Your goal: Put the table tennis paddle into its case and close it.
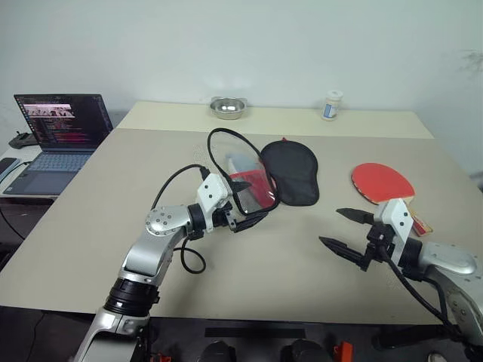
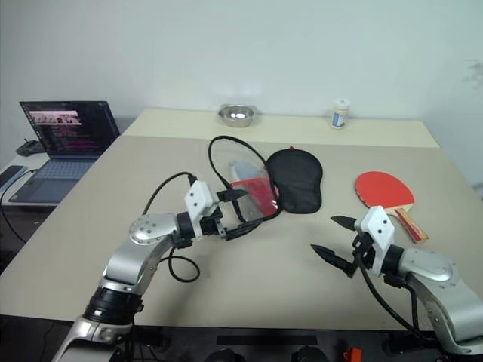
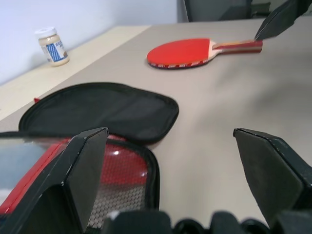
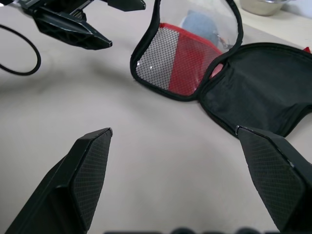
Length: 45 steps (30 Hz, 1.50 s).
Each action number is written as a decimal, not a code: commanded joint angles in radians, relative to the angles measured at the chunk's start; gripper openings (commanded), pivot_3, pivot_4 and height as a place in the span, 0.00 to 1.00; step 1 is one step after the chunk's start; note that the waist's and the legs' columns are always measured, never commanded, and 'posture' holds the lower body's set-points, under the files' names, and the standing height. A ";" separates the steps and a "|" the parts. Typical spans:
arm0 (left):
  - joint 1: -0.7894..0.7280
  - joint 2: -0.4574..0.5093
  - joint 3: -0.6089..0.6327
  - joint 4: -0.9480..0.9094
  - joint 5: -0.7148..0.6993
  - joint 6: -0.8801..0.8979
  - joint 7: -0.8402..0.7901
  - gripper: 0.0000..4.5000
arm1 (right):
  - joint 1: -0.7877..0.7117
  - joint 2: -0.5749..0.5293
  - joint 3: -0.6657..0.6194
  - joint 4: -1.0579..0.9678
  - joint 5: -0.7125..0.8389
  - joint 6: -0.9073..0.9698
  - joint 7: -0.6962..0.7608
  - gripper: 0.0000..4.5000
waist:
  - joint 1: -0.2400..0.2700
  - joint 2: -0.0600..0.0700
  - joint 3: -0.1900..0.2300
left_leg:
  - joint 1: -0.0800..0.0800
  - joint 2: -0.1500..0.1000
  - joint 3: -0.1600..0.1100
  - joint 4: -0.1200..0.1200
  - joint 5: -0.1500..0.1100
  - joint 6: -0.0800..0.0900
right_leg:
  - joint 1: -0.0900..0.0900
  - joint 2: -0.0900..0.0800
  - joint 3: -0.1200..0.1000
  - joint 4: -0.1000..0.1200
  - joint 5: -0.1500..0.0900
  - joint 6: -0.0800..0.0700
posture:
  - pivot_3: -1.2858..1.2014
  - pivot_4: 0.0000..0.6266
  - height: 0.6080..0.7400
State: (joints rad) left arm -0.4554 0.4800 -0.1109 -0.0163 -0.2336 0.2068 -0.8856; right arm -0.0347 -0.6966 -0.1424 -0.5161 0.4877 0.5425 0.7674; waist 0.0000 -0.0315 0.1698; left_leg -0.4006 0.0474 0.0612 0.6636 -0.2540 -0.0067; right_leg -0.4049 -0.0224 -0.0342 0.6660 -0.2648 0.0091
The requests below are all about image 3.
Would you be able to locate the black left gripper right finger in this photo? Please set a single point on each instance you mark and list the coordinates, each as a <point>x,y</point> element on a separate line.
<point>270,170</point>

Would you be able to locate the red table tennis paddle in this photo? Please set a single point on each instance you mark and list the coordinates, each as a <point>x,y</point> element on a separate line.
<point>182,54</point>

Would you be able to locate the black red paddle case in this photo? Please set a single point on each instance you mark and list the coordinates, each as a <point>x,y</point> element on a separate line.
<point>102,117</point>

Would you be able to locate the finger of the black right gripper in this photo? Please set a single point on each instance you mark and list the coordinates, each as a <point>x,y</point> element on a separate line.
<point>278,23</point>

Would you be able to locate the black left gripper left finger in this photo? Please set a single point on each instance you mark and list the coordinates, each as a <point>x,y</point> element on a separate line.
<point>73,175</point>

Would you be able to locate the white lidded cream jar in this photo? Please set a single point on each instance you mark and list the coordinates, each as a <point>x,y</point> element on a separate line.
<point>53,47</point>

